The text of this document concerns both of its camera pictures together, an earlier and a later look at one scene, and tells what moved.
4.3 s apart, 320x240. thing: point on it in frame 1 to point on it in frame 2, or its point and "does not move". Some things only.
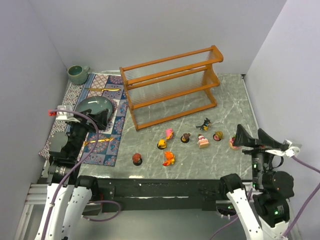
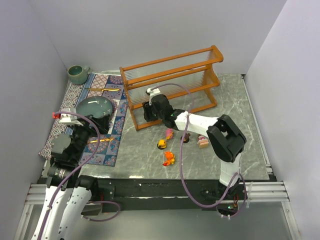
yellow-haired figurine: x=161 y=144 does not move
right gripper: x=256 y=146 to x=149 y=111
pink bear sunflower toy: x=169 y=133 does not move
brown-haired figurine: x=185 y=138 does not move
